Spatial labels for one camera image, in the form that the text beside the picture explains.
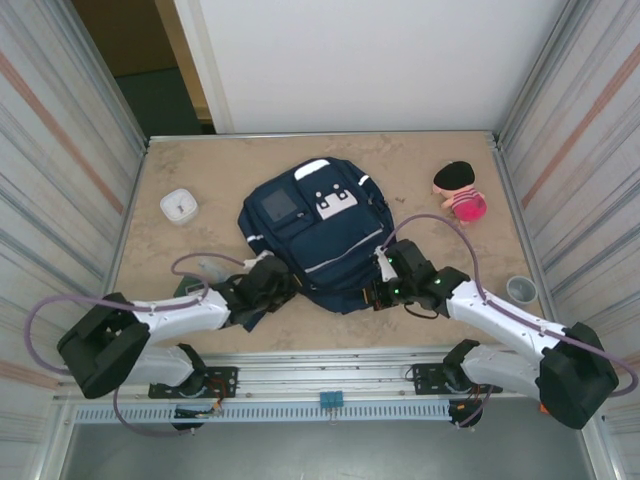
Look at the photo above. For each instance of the clear bag with blue pens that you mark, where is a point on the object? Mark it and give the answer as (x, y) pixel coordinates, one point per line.
(215, 272)

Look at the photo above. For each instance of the navy blue backpack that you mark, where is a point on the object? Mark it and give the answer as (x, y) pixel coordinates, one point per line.
(320, 235)

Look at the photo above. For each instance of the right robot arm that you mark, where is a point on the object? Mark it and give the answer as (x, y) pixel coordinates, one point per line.
(500, 315)

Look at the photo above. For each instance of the gray cup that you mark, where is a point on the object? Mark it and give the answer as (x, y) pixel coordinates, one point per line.
(520, 290)

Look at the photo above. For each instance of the plush doll pink dress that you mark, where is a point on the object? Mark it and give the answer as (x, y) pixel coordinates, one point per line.
(452, 177)

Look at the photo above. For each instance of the blue terminal clip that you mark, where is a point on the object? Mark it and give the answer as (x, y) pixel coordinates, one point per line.
(331, 400)

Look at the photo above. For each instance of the white square alarm clock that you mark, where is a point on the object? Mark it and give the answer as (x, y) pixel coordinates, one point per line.
(178, 205)

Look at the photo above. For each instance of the orange block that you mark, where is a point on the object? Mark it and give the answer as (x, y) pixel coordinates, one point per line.
(543, 409)

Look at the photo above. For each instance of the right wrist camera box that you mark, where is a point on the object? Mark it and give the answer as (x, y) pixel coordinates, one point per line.
(385, 267)

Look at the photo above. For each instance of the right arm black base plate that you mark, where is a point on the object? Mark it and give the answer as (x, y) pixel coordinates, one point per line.
(425, 375)

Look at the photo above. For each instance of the aluminium front rail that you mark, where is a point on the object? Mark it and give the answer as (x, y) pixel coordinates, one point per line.
(325, 372)

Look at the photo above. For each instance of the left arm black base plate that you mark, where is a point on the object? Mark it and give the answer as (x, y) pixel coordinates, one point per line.
(222, 380)

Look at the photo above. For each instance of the aluminium table side rail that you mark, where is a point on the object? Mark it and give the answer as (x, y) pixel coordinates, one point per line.
(505, 170)
(137, 170)

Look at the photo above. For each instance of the aluminium back rail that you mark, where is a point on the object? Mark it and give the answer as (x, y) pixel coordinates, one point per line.
(320, 136)

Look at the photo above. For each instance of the white door frame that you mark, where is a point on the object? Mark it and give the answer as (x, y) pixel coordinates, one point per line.
(200, 50)

